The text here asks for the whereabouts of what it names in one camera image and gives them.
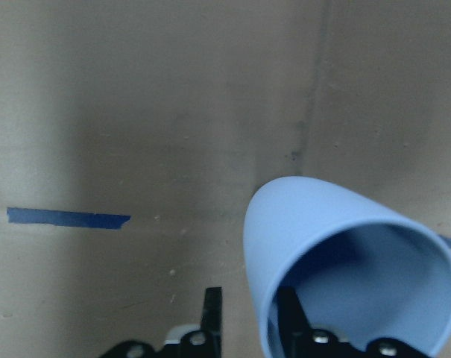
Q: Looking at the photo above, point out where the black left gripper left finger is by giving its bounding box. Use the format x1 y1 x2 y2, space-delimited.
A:
201 286 223 357

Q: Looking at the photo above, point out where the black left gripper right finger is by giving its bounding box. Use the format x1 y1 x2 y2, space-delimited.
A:
277 286 317 358

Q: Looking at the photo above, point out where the light blue plastic cup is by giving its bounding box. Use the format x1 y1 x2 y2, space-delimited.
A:
243 176 451 357

